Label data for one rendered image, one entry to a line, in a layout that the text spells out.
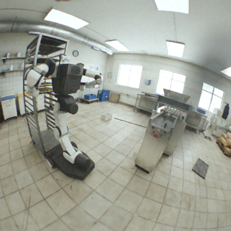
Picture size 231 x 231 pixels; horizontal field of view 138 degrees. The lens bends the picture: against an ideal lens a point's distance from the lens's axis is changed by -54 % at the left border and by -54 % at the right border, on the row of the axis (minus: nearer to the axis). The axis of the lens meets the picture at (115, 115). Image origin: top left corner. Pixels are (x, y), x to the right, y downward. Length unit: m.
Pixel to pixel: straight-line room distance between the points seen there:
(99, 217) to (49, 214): 0.57
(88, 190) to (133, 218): 0.67
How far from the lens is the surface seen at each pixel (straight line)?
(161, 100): 1.95
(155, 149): 1.35
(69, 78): 0.90
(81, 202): 1.32
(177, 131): 1.92
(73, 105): 0.95
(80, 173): 1.32
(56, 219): 1.34
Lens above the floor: 1.26
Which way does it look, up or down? 20 degrees down
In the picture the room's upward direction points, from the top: 9 degrees clockwise
